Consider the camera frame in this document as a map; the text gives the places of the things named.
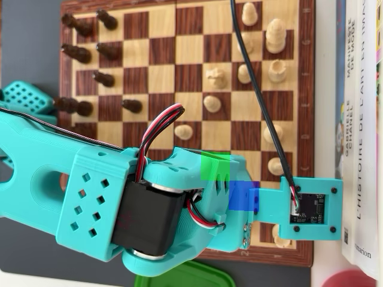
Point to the white wooden chess knight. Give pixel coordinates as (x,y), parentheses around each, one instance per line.
(216,78)

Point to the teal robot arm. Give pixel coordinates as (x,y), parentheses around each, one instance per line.
(89,161)

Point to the white pawn right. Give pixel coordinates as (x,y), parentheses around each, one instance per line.
(279,133)

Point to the white wooden chess rook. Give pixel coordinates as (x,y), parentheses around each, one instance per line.
(278,242)
(276,71)

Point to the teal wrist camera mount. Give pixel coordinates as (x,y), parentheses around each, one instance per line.
(333,209)

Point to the dark brown chess pawn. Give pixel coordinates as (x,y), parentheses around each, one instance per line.
(131,106)
(107,20)
(108,51)
(104,79)

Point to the white wooden chess king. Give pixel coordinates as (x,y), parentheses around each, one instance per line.
(275,37)

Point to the blue panda book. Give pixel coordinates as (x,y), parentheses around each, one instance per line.
(339,134)

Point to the dark brown chess rook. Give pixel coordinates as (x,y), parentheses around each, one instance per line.
(79,27)

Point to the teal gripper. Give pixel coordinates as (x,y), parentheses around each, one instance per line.
(246,236)

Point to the red transparent measuring cup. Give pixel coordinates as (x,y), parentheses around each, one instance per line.
(347,281)

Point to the wooden chessboard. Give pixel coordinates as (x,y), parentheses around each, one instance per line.
(161,77)

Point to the teal perforated robot base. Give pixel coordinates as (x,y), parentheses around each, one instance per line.
(45,104)

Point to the white wooden chess pawn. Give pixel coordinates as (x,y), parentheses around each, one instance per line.
(243,74)
(250,45)
(183,132)
(249,15)
(212,104)

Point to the pink puzzle box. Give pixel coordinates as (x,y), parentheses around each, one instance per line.
(380,89)

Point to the white Gabrielle Chanel book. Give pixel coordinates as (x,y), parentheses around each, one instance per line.
(348,185)

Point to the green plastic lid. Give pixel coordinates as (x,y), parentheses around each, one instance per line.
(209,276)

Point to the dark brown chess king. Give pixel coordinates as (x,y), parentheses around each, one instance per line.
(76,106)

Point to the dark brown chess knight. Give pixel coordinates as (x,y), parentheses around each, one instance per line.
(76,53)

